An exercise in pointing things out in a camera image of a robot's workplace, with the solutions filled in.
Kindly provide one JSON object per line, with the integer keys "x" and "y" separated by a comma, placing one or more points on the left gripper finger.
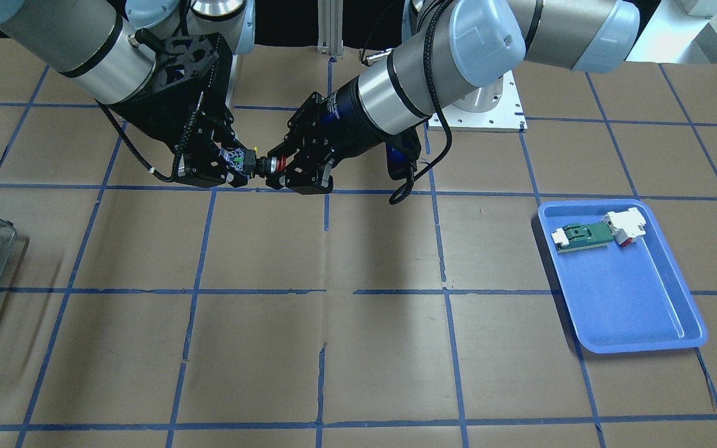
{"x": 305, "y": 181}
{"x": 302, "y": 145}

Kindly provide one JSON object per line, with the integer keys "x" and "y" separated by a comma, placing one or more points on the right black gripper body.
{"x": 142, "y": 117}

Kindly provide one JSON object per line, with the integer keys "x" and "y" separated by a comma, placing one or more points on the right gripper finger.
{"x": 224, "y": 174}
{"x": 224, "y": 139}

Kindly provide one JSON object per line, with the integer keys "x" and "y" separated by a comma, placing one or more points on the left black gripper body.
{"x": 345, "y": 116}

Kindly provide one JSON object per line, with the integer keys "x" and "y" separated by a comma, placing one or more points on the red emergency stop button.
{"x": 248, "y": 164}

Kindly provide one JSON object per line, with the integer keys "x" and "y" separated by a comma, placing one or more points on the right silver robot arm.
{"x": 111, "y": 54}

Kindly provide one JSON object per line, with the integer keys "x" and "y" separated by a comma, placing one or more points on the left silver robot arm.
{"x": 454, "y": 48}

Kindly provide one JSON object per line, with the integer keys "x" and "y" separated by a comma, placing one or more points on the green terminal block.
{"x": 576, "y": 236}

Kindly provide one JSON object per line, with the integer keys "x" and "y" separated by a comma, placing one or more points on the white circuit breaker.
{"x": 626, "y": 227}

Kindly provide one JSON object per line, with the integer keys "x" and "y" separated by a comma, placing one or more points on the blue plastic tray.
{"x": 622, "y": 300}

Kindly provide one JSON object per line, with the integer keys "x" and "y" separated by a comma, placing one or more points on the aluminium frame post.
{"x": 329, "y": 28}

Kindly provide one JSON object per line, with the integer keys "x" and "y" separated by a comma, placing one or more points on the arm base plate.
{"x": 496, "y": 108}

